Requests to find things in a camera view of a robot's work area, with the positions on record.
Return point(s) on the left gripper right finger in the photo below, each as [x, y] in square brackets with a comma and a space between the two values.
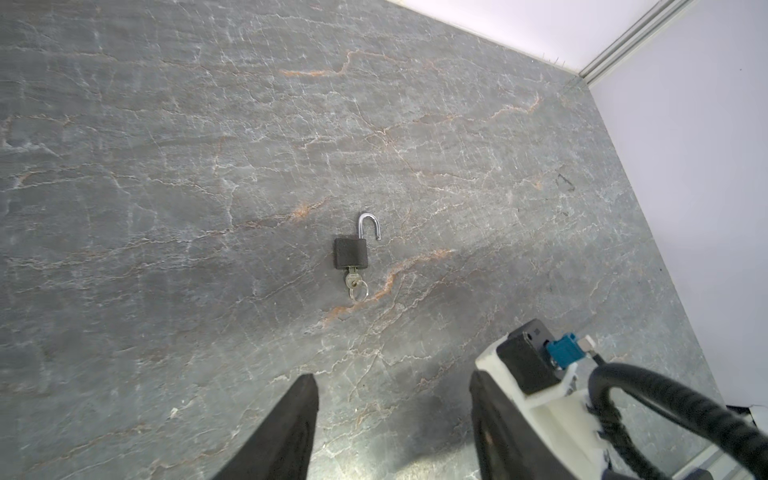
[507, 446]

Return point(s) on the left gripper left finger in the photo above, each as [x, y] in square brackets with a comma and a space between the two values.
[281, 447]

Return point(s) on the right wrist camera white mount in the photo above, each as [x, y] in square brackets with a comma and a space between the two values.
[538, 373]

